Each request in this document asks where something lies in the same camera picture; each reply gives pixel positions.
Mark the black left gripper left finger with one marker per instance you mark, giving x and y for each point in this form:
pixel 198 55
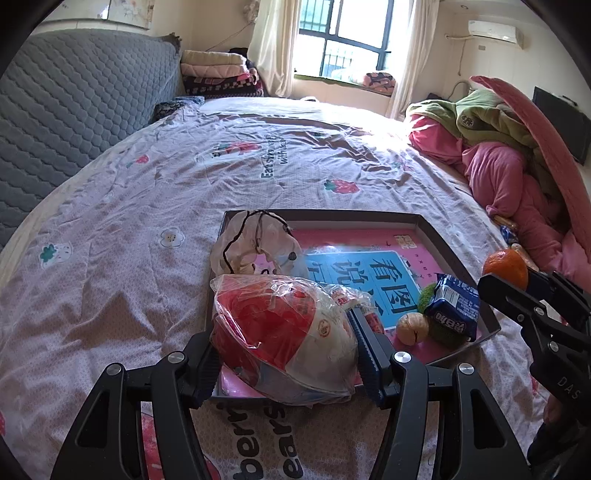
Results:
pixel 106 439

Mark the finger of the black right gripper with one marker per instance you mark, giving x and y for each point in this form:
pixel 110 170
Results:
pixel 516 304
pixel 564 296

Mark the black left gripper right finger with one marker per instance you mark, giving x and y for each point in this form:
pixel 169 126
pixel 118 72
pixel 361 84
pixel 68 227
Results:
pixel 474 438

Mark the blue snack packet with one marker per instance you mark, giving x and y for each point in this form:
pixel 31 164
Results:
pixel 469 303

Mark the peeled tan citrus fruit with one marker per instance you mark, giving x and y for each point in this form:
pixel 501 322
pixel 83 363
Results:
pixel 412 328

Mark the red white egg toy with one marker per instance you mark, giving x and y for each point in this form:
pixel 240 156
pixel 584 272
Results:
pixel 284 337
pixel 349 298

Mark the white sheer scrunchie black trim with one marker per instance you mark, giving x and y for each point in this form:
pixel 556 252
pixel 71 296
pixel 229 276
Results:
pixel 258 242

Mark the person's hand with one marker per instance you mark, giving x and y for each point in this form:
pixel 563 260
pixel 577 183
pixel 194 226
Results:
pixel 552 411

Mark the wrapped biscuit pack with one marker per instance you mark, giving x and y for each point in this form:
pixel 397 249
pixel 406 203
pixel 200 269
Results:
pixel 521 251

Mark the pink crumpled duvet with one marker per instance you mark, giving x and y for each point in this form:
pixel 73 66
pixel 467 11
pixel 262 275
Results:
pixel 499 183

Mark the small blue snack wrapper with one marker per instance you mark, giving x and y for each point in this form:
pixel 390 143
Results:
pixel 509 235

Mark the pink round cushion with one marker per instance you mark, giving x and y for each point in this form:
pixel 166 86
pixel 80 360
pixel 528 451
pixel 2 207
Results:
pixel 557 156

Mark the pink blue Chinese book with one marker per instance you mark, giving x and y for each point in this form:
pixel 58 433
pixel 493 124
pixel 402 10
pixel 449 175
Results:
pixel 383 274

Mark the dark cardboard box lid tray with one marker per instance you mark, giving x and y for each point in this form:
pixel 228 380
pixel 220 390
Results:
pixel 422 249

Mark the black television screen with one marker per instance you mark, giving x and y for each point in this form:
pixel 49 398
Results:
pixel 571 123

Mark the pink floral bed sheet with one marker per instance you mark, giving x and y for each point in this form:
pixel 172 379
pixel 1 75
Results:
pixel 113 266

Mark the green blanket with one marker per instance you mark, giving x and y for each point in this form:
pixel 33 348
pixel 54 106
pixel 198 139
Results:
pixel 484 116

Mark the white air conditioner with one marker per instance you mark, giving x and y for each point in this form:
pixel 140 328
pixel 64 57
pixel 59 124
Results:
pixel 496 31

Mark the patterned pillow on windowsill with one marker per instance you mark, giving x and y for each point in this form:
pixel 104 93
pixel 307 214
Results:
pixel 380 82

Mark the cream curtain right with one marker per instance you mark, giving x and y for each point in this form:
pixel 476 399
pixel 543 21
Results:
pixel 413 29

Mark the cream curtain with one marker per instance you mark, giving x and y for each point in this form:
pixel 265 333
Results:
pixel 413 29
pixel 271 48

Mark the grey quilted headboard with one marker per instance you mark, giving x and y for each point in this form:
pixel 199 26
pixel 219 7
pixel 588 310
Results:
pixel 69 95

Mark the cream curtain left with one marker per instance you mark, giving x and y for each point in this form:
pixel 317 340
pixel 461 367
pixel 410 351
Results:
pixel 271 48

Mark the folded blankets stack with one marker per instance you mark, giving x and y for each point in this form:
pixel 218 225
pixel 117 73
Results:
pixel 215 75

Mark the window with dark frame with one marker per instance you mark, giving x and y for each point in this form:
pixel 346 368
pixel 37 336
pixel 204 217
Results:
pixel 342 40

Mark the painted wall cabinet panels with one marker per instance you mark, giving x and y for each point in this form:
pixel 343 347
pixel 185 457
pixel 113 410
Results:
pixel 137 13

